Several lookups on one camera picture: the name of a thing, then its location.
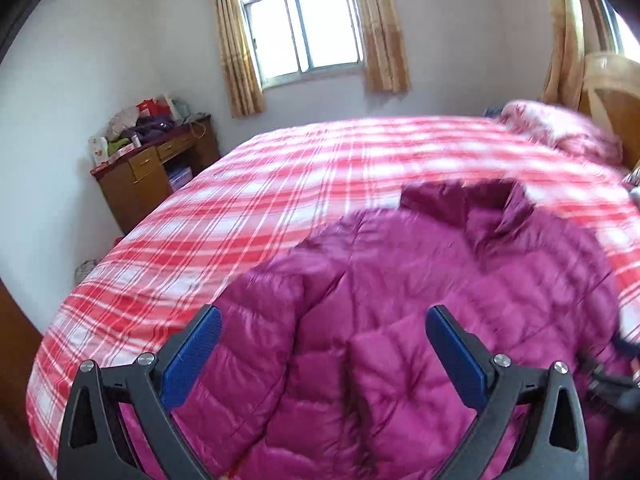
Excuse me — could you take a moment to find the magenta puffer jacket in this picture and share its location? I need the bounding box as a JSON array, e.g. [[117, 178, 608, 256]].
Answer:
[[174, 180, 629, 479]]

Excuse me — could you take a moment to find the red white plaid bedspread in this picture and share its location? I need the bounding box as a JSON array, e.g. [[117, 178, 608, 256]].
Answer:
[[26, 116, 639, 469]]

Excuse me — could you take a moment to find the wooden desk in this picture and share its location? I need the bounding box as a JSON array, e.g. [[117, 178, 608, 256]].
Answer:
[[91, 115, 220, 234]]

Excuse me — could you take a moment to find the pink floral quilt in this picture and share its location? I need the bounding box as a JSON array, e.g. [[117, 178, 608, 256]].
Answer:
[[499, 100, 623, 166]]

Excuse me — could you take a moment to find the clutter pile on desk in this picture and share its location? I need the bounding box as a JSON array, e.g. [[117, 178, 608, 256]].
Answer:
[[88, 94, 191, 166]]

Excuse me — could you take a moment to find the wooden headboard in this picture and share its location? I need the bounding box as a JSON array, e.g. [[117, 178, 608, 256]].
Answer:
[[580, 52, 640, 169]]

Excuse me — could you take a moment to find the side window beige curtain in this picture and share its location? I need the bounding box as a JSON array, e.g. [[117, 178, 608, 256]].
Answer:
[[541, 0, 585, 110]]

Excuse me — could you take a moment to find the left beige curtain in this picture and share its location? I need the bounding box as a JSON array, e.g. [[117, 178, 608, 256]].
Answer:
[[214, 0, 265, 118]]

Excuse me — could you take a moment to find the right beige curtain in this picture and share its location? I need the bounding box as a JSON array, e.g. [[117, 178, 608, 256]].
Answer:
[[356, 0, 411, 94]]

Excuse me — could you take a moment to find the window with metal frame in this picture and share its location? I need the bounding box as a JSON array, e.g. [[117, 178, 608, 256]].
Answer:
[[240, 0, 363, 88]]

